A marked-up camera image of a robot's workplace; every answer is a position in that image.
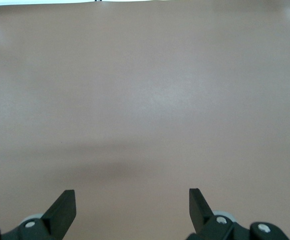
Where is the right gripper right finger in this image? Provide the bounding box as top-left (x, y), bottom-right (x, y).
top-left (186, 187), bottom-right (290, 240)

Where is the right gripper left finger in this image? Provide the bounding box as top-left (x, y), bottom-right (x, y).
top-left (0, 189), bottom-right (77, 240)

